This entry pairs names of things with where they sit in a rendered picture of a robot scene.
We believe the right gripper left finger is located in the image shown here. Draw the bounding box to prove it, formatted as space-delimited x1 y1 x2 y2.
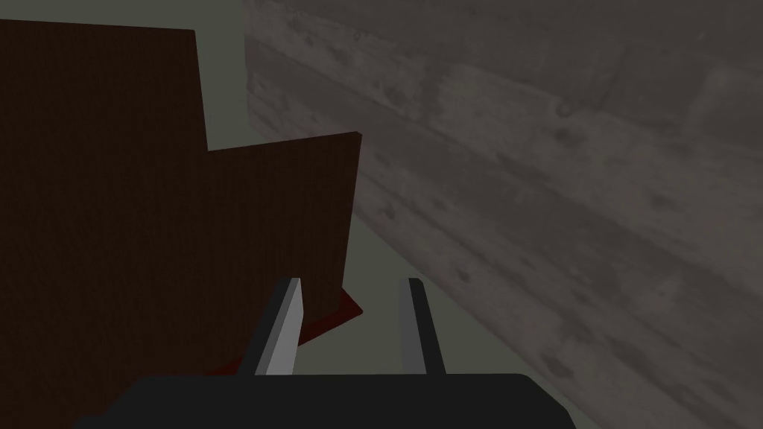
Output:
237 276 305 377

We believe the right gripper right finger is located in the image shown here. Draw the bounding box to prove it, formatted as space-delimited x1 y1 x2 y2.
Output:
399 276 447 376

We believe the dark brown wooden cupboard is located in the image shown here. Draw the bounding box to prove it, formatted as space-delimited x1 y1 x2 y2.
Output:
0 19 364 429

